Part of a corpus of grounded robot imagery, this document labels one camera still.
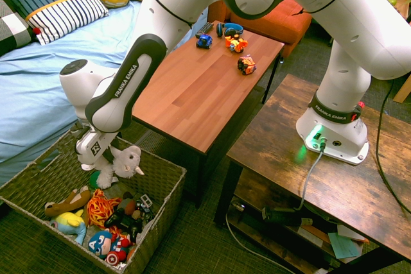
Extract red tufted ottoman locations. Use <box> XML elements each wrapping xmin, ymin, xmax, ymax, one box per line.
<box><xmin>230</xmin><ymin>0</ymin><xmax>313</xmax><ymax>58</ymax></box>

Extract black cable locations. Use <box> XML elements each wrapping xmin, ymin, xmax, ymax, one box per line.
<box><xmin>375</xmin><ymin>80</ymin><xmax>411</xmax><ymax>216</ymax></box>

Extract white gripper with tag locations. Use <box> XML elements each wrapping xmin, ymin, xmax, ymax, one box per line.
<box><xmin>75</xmin><ymin>128</ymin><xmax>118</xmax><ymax>166</ymax></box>

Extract red wood coffee table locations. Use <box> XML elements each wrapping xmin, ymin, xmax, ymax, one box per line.
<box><xmin>131</xmin><ymin>20</ymin><xmax>286</xmax><ymax>209</ymax></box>

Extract white navy striped pillow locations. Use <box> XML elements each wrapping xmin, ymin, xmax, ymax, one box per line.
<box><xmin>24</xmin><ymin>0</ymin><xmax>110</xmax><ymax>46</ymax></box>

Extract brown dog plush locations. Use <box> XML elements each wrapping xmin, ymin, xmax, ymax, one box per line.
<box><xmin>44</xmin><ymin>185</ymin><xmax>92</xmax><ymax>218</ymax></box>

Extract blue toy car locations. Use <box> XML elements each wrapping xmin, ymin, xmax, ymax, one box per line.
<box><xmin>196</xmin><ymin>33</ymin><xmax>213</xmax><ymax>49</ymax></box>

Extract black remote control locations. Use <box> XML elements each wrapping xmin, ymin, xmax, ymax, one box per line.
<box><xmin>195</xmin><ymin>22</ymin><xmax>215</xmax><ymax>39</ymax></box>

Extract blue black headphones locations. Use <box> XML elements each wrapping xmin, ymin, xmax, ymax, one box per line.
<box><xmin>216</xmin><ymin>22</ymin><xmax>244</xmax><ymax>38</ymax></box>

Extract orange patterned fabric toy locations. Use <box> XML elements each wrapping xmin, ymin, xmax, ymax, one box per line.
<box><xmin>85</xmin><ymin>189</ymin><xmax>123</xmax><ymax>227</ymax></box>

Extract red orange toy truck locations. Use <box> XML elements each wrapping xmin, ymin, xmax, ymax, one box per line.
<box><xmin>237</xmin><ymin>55</ymin><xmax>257</xmax><ymax>76</ymax></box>

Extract black white check pillow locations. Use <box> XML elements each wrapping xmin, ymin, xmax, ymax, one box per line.
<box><xmin>0</xmin><ymin>0</ymin><xmax>39</xmax><ymax>58</ymax></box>

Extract light wood furniture piece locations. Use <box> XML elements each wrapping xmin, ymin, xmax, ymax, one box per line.
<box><xmin>393</xmin><ymin>73</ymin><xmax>411</xmax><ymax>104</ymax></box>

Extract sofa with light blue cover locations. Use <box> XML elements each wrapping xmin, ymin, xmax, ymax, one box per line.
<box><xmin>0</xmin><ymin>0</ymin><xmax>209</xmax><ymax>188</ymax></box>

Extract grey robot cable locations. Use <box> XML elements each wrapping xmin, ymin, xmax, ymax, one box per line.
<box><xmin>293</xmin><ymin>139</ymin><xmax>328</xmax><ymax>212</ymax></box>

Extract yellow blue plush toy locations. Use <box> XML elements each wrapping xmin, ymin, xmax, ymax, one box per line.
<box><xmin>49</xmin><ymin>209</ymin><xmax>88</xmax><ymax>246</ymax></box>

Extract orange toy vehicle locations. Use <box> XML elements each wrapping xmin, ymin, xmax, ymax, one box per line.
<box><xmin>223</xmin><ymin>35</ymin><xmax>249</xmax><ymax>54</ymax></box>

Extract white paper sheet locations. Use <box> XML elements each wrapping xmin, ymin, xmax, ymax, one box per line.
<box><xmin>336</xmin><ymin>224</ymin><xmax>367</xmax><ymax>243</ymax></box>

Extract green round toy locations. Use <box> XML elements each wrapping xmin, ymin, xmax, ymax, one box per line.
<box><xmin>89</xmin><ymin>170</ymin><xmax>102</xmax><ymax>191</ymax></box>

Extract grey toy car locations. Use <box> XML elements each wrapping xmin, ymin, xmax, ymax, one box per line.
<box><xmin>133</xmin><ymin>193</ymin><xmax>155</xmax><ymax>220</ymax></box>

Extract Captain America plush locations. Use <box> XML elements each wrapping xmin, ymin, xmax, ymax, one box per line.
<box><xmin>87</xmin><ymin>228</ymin><xmax>132</xmax><ymax>267</ymax></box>

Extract rustic brown side table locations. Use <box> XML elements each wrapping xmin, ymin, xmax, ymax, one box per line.
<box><xmin>213</xmin><ymin>73</ymin><xmax>411</xmax><ymax>274</ymax></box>

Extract woven wicker basket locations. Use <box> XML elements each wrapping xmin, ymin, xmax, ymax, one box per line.
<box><xmin>0</xmin><ymin>119</ymin><xmax>188</xmax><ymax>274</ymax></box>

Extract white floor cable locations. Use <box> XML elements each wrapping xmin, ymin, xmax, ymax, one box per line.
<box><xmin>224</xmin><ymin>211</ymin><xmax>290</xmax><ymax>271</ymax></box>

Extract black power adapter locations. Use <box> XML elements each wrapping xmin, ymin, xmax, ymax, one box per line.
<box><xmin>261</xmin><ymin>205</ymin><xmax>304</xmax><ymax>227</ymax></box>

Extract brown round plush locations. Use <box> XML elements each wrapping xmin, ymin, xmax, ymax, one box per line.
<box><xmin>117</xmin><ymin>191</ymin><xmax>137</xmax><ymax>217</ymax></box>

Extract teal envelope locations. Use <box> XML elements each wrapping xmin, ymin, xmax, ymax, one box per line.
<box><xmin>327</xmin><ymin>232</ymin><xmax>360</xmax><ymax>259</ymax></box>

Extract red armchair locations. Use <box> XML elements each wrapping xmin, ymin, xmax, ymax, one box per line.
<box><xmin>207</xmin><ymin>0</ymin><xmax>232</xmax><ymax>23</ymax></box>

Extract black game controller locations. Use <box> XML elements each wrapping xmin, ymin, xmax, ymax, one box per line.
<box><xmin>103</xmin><ymin>208</ymin><xmax>144</xmax><ymax>235</ymax></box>

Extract white stuffed animal toy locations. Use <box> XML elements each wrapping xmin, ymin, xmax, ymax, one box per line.
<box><xmin>82</xmin><ymin>144</ymin><xmax>146</xmax><ymax>190</ymax></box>

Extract floor vent grille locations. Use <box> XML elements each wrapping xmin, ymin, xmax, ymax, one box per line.
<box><xmin>134</xmin><ymin>131</ymin><xmax>171</xmax><ymax>156</ymax></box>

